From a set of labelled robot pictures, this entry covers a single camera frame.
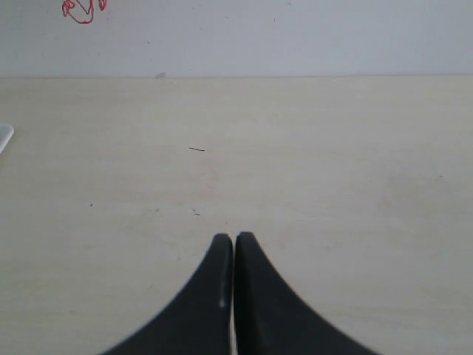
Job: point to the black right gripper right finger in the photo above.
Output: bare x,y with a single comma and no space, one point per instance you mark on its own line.
270,317

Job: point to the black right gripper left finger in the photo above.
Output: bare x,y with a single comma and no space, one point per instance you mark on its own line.
197,320

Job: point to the red basketball hoop with net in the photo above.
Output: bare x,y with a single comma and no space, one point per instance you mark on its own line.
82,12

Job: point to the white plastic tray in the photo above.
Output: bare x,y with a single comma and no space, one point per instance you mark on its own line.
6,133

